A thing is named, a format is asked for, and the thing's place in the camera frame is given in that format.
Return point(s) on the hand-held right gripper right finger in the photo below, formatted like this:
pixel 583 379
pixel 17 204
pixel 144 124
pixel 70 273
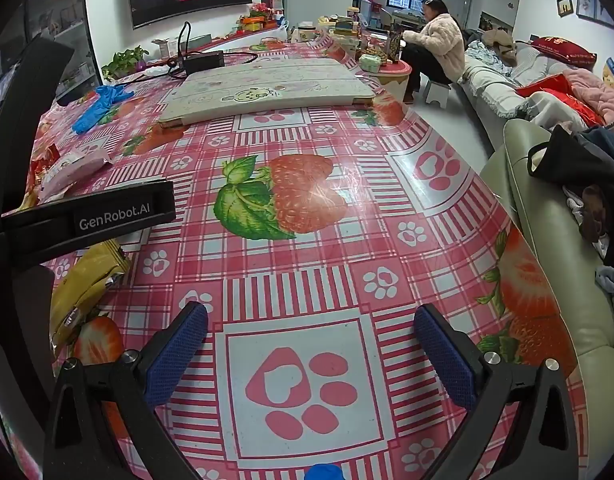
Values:
pixel 444 355

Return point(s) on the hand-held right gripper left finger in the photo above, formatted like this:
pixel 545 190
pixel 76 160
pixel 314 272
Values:
pixel 179 355

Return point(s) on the pink white snack packet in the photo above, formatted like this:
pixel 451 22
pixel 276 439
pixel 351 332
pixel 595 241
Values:
pixel 72 170

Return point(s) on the long yellow snack packet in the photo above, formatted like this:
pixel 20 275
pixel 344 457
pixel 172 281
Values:
pixel 87 285

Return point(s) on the crumpled blue disposable gloves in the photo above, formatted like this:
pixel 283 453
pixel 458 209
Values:
pixel 99 107

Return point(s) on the pink strawberry tablecloth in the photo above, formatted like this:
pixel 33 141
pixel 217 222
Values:
pixel 337 270

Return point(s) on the beige armchair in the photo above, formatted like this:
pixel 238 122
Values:
pixel 542 240

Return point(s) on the green potted plant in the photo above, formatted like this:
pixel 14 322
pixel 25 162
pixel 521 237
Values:
pixel 124 62

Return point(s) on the small white carton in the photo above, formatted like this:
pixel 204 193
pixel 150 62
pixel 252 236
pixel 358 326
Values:
pixel 164 47

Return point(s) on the black power adapter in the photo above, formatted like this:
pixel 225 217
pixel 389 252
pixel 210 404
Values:
pixel 202 61

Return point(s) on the grey green box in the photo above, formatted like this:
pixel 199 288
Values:
pixel 201 42

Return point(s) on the white folding board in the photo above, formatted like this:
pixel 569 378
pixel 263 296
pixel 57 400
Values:
pixel 267 92

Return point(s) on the glass door cabinet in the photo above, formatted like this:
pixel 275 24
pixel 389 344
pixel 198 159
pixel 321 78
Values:
pixel 62 25

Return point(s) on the dark clothes pile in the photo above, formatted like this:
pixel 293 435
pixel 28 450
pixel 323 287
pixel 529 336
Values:
pixel 597 175

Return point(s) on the red potted flowers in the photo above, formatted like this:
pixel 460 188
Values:
pixel 259 10

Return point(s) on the small white stool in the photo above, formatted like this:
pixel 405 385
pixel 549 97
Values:
pixel 435 92

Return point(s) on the grey sofa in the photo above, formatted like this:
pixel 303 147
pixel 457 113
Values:
pixel 492 90

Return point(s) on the red cloth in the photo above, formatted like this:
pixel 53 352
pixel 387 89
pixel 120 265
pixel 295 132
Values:
pixel 547 87

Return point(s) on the cluttered side table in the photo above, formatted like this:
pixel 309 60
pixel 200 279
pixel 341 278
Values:
pixel 382 67

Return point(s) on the pink garment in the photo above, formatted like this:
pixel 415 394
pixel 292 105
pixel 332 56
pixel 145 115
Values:
pixel 594 92

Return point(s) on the red cushion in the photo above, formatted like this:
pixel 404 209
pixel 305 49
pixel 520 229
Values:
pixel 562 50

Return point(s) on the small picture frame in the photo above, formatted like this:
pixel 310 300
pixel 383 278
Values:
pixel 564 6

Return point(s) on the tall picture frame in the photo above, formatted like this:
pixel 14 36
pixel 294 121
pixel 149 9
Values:
pixel 585 2

